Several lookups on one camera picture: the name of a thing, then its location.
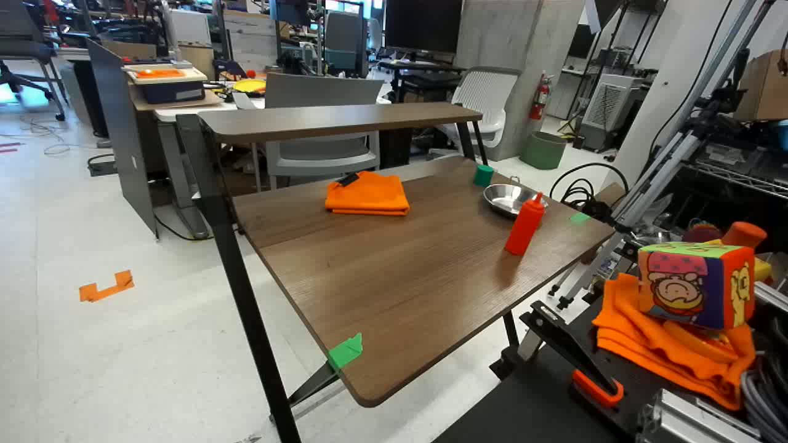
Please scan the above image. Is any folded orange cloth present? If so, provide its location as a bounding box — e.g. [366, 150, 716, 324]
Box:
[324, 169, 411, 218]

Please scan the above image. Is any cardboard box on shelf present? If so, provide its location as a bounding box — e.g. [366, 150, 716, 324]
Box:
[735, 46, 788, 126]

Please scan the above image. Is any colourful plush cube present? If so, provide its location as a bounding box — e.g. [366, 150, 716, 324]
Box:
[636, 236, 758, 332]

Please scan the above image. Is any black looped cable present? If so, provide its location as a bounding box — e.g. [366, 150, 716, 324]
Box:
[548, 158, 634, 227]

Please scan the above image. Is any green bin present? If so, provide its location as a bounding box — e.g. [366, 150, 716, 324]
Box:
[517, 129, 569, 172]

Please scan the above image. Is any aluminium extrusion rail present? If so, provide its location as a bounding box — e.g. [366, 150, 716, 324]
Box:
[639, 387, 766, 443]

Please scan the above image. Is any orange squeeze bottle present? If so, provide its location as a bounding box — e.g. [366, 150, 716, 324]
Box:
[503, 191, 549, 261]

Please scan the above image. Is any black clamp orange handle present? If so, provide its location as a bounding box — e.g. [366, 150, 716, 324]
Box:
[527, 297, 628, 412]

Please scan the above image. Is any box with orange top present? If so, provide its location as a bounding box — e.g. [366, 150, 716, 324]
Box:
[122, 60, 212, 106]

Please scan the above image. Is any raised wooden shelf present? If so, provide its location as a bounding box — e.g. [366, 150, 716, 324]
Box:
[194, 101, 487, 148]

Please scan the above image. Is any black cable bundle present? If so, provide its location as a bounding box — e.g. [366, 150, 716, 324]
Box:
[736, 315, 788, 443]

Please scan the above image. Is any yellow object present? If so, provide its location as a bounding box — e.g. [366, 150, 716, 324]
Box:
[226, 74, 272, 99]

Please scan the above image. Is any grey chair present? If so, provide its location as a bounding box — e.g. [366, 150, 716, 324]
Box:
[261, 69, 388, 190]

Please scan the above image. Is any grey partition panel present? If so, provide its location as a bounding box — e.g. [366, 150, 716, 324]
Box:
[87, 40, 162, 241]

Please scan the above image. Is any crumpled orange cloth pile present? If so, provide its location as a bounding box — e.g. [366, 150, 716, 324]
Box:
[591, 271, 758, 412]

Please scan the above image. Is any orange plastic bracket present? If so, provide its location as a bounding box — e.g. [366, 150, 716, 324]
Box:
[76, 268, 135, 305]

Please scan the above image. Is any black monitor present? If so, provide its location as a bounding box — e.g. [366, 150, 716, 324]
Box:
[385, 0, 467, 57]

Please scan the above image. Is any white chair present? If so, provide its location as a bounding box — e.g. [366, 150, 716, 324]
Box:
[438, 65, 523, 154]

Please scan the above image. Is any red fire extinguisher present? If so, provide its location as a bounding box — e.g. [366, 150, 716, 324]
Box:
[527, 70, 554, 128]

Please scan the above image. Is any black robot mounting board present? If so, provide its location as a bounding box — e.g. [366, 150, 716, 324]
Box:
[431, 302, 788, 443]

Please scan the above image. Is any black metal table frame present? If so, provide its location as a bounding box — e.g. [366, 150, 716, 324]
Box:
[172, 111, 527, 443]

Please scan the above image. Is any green cylinder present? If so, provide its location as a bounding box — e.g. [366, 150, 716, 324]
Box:
[470, 161, 497, 190]

